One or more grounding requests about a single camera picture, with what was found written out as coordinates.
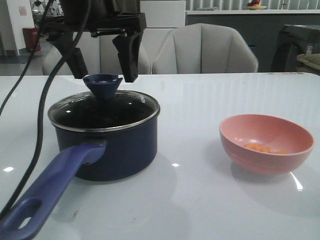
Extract grey upholstered chair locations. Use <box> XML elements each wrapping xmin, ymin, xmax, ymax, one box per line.
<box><xmin>42</xmin><ymin>32</ymin><xmax>152</xmax><ymax>76</ymax></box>
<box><xmin>152</xmin><ymin>23</ymin><xmax>259</xmax><ymax>75</ymax></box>

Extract right grey upholstered chair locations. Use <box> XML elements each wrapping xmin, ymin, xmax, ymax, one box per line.
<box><xmin>152</xmin><ymin>23</ymin><xmax>259</xmax><ymax>75</ymax></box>

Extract fruit plate on counter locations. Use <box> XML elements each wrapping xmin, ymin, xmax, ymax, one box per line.
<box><xmin>245</xmin><ymin>0</ymin><xmax>267</xmax><ymax>10</ymax></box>

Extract grey counter with white top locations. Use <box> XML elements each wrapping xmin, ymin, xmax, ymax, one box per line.
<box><xmin>186</xmin><ymin>9</ymin><xmax>320</xmax><ymax>72</ymax></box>

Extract orange ham slices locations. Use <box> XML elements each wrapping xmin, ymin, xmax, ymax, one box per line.
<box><xmin>245</xmin><ymin>143</ymin><xmax>288</xmax><ymax>155</ymax></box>

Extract red bin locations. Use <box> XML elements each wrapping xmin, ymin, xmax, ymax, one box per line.
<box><xmin>22</xmin><ymin>27</ymin><xmax>41</xmax><ymax>53</ymax></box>

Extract dark blue saucepan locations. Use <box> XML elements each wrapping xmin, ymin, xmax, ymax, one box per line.
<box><xmin>0</xmin><ymin>90</ymin><xmax>161</xmax><ymax>240</ymax></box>

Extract left grey upholstered chair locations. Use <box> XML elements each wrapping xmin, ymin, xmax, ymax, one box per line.
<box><xmin>42</xmin><ymin>32</ymin><xmax>152</xmax><ymax>76</ymax></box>

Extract glass pot lid blue knob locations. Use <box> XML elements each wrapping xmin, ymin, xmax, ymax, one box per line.
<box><xmin>47</xmin><ymin>73</ymin><xmax>161</xmax><ymax>133</ymax></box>

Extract pink bowl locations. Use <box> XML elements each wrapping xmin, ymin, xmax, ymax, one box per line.
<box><xmin>219</xmin><ymin>114</ymin><xmax>314</xmax><ymax>175</ymax></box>

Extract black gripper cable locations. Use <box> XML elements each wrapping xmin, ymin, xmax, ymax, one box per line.
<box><xmin>0</xmin><ymin>0</ymin><xmax>55</xmax><ymax>116</ymax></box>

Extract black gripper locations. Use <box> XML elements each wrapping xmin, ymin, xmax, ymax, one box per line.
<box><xmin>40</xmin><ymin>0</ymin><xmax>147</xmax><ymax>83</ymax></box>

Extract dark metal appliance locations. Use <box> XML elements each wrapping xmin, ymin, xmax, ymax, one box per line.
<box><xmin>271</xmin><ymin>24</ymin><xmax>320</xmax><ymax>72</ymax></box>

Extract beige cushion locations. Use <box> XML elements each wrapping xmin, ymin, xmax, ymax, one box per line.
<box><xmin>296</xmin><ymin>53</ymin><xmax>320</xmax><ymax>76</ymax></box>

